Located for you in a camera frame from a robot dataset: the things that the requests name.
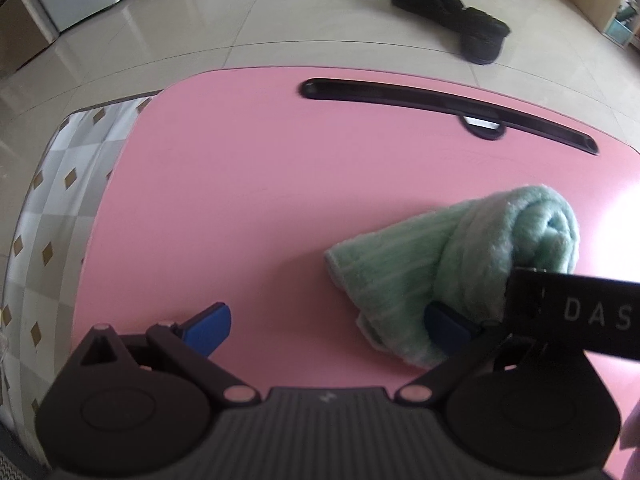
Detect checkered cloth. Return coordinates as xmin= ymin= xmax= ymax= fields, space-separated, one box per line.
xmin=0 ymin=90 xmax=163 ymax=441

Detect turquoise storage basket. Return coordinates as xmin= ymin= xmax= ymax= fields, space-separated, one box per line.
xmin=602 ymin=5 xmax=640 ymax=48

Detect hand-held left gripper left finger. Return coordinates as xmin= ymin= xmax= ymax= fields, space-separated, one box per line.
xmin=67 ymin=302 xmax=262 ymax=408

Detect mint green towel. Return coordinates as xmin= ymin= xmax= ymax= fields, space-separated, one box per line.
xmin=325 ymin=186 xmax=581 ymax=367

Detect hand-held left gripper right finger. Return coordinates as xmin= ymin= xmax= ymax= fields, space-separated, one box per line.
xmin=397 ymin=302 xmax=601 ymax=406

